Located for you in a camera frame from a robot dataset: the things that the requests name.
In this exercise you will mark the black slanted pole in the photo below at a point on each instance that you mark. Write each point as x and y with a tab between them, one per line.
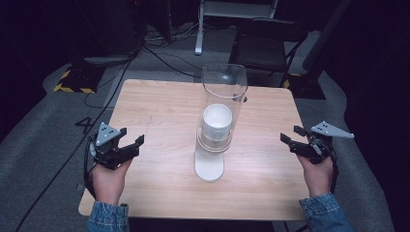
325	35

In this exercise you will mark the white paper cup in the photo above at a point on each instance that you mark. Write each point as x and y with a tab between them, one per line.
216	124

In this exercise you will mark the black chair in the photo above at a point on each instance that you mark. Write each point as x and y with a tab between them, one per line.
261	48

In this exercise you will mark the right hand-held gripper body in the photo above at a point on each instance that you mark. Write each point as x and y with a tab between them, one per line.
317	143

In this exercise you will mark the person's right hand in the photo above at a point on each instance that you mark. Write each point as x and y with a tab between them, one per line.
317	177

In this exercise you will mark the white desk frame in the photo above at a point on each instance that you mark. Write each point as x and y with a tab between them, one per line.
199	32

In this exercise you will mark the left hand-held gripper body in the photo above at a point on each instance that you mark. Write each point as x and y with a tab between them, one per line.
109	151

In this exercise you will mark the black yellow striped stand base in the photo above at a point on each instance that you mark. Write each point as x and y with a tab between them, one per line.
75	80

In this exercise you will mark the clear cup dispenser white base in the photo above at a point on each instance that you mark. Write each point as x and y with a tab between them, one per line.
209	167

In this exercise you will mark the person's left hand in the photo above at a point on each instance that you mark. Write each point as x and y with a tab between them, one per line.
108	183

